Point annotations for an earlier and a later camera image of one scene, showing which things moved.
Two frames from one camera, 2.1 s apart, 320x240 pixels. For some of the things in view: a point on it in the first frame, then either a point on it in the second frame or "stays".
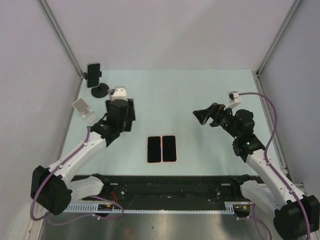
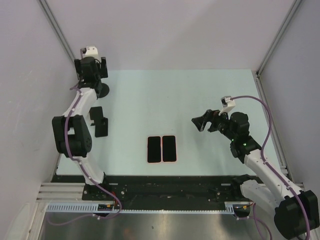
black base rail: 211,189 stays
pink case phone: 154,149 stays
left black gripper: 131,113 -> 102,68
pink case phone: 169,149 stays
